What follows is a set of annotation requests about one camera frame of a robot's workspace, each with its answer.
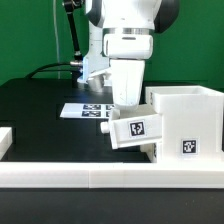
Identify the white front fence bar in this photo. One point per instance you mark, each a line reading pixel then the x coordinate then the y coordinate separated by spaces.
pixel 110 175

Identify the white marker sheet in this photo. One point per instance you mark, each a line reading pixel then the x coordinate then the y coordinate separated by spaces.
pixel 82 110

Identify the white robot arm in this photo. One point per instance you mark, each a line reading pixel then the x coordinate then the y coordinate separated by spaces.
pixel 120 41

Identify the white drawer cabinet frame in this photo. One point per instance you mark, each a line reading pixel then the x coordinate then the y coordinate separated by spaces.
pixel 192 122

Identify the white left fence bar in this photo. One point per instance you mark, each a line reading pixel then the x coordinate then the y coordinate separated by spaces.
pixel 5 140

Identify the white fence bar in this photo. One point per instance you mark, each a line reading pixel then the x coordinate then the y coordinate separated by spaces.
pixel 5 140
pixel 110 175

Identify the white drawer box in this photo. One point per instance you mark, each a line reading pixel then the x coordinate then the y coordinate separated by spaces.
pixel 153 151
pixel 133 128

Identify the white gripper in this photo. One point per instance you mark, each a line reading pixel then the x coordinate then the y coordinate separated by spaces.
pixel 127 77

